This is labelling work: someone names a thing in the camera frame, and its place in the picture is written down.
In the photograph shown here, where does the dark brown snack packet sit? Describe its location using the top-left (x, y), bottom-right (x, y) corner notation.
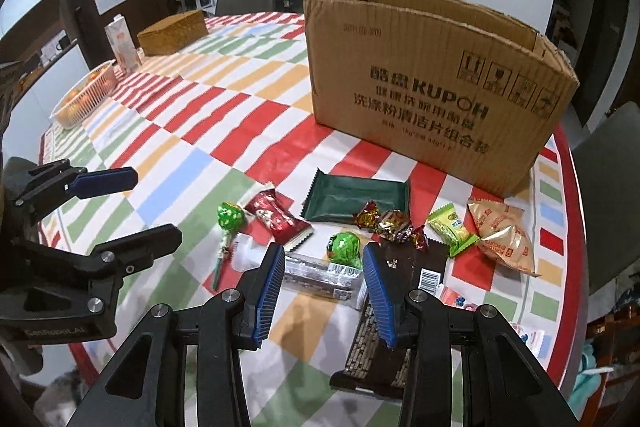
top-left (330, 239), bottom-right (446, 393)

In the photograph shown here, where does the red snack packet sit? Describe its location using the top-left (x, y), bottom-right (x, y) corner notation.
top-left (243, 188), bottom-right (315, 244)

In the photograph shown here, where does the small white packet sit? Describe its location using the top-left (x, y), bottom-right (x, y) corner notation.
top-left (232, 234), bottom-right (271, 275)

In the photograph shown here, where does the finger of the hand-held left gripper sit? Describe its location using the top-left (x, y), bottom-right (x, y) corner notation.
top-left (0, 223), bottom-right (183, 294)
top-left (5, 159), bottom-right (139, 230)

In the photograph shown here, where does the golden orange snack packet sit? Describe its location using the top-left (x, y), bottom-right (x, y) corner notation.
top-left (467, 197), bottom-right (543, 278)

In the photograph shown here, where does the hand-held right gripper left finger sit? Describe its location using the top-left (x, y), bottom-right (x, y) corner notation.
top-left (65, 243), bottom-right (287, 427)

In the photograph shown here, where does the woven wicker box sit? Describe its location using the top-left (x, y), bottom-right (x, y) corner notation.
top-left (136, 10), bottom-right (207, 56)

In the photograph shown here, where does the striped colourful tablecloth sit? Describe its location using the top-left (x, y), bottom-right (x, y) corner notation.
top-left (37, 9), bottom-right (588, 408)

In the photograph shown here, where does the dark green snack packet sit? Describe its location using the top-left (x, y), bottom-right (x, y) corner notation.
top-left (301, 168), bottom-right (411, 224)

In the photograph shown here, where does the white dotted candy packet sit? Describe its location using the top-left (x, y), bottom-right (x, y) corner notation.
top-left (436, 284), bottom-right (551, 358)

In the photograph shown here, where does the teal cloth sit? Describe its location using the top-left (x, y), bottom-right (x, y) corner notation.
top-left (570, 342), bottom-right (616, 403)

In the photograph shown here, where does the green lollipop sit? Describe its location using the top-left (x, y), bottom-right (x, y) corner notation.
top-left (210, 202), bottom-right (246, 293)
top-left (324, 232), bottom-right (364, 278)

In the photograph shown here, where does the white drink carton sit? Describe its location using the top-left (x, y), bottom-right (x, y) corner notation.
top-left (104, 16), bottom-right (142, 75)

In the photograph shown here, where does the brown cardboard box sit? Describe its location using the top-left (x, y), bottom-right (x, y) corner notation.
top-left (302, 0), bottom-right (581, 198)

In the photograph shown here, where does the orange fruit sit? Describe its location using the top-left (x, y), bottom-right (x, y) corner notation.
top-left (62, 89), bottom-right (88, 112)

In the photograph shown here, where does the clear snack bar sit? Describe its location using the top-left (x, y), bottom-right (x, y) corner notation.
top-left (282, 249), bottom-right (368, 310)

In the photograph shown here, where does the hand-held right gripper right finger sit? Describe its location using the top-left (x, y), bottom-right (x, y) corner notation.
top-left (362, 243), bottom-right (583, 427)

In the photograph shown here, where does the light green snack packet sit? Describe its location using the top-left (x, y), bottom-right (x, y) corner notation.
top-left (426, 203), bottom-right (481, 258)

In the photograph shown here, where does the white plastic basket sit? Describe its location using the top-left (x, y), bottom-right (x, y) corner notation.
top-left (51, 59), bottom-right (117, 130)

